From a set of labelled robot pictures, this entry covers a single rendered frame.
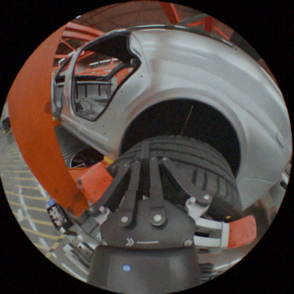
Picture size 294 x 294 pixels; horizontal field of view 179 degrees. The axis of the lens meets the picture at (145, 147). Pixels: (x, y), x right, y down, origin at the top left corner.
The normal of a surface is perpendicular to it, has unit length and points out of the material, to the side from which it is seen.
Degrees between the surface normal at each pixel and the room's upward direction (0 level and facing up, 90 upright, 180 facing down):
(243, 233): 55
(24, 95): 90
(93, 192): 45
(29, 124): 90
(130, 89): 90
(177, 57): 90
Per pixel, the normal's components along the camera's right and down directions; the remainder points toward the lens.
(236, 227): -0.61, -0.79
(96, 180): 0.76, -0.30
